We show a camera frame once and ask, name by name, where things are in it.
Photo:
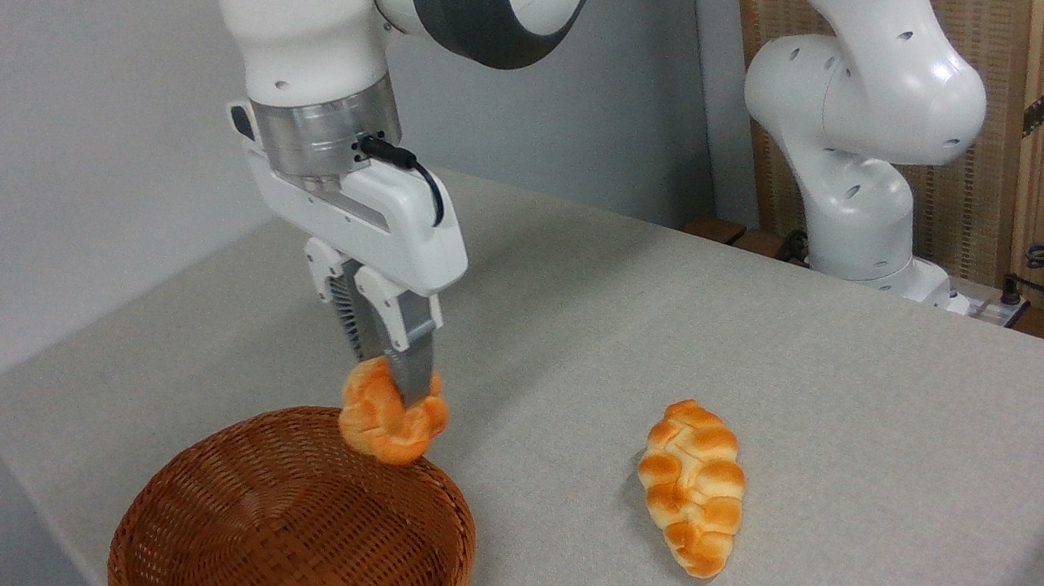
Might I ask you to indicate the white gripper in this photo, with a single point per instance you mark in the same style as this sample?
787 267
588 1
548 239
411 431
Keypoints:
393 229

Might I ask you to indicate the round knotted bread roll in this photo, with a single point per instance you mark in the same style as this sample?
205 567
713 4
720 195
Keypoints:
379 433

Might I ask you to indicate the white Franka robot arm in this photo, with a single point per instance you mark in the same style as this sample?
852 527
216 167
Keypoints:
868 86

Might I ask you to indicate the brown wicker basket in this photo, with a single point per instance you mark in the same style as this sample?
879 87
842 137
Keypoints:
296 565

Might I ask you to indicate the long braided bread loaf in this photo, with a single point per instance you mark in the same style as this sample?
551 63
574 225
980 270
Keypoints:
694 487

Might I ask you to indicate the brown wooden base board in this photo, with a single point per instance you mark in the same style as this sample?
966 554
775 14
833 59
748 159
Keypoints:
726 231

